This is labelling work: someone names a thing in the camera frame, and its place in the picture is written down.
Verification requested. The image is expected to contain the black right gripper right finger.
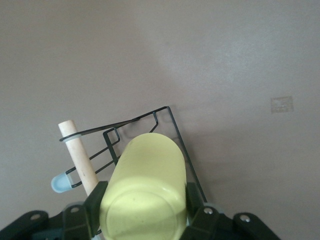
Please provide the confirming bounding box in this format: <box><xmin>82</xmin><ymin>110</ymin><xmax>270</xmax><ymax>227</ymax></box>
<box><xmin>181</xmin><ymin>182</ymin><xmax>233</xmax><ymax>240</ymax></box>

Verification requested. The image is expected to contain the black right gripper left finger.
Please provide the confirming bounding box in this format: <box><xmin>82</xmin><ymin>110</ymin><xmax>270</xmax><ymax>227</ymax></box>
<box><xmin>62</xmin><ymin>181</ymin><xmax>109</xmax><ymax>237</ymax></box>

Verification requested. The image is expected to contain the black wire cup holder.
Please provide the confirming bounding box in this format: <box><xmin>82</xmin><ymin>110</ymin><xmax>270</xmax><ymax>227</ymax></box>
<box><xmin>51</xmin><ymin>106</ymin><xmax>208</xmax><ymax>205</ymax></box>

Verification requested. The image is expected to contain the yellow plastic cup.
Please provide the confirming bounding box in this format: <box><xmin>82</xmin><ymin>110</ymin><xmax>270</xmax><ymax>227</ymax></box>
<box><xmin>98</xmin><ymin>132</ymin><xmax>188</xmax><ymax>240</ymax></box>

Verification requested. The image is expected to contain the small square tape mark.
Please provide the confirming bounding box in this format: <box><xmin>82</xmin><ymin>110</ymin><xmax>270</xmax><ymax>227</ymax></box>
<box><xmin>270</xmin><ymin>96</ymin><xmax>293</xmax><ymax>113</ymax></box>

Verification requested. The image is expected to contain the brown table cover sheet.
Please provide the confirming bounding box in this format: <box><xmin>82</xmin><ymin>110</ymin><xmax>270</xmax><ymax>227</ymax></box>
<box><xmin>0</xmin><ymin>0</ymin><xmax>320</xmax><ymax>240</ymax></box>

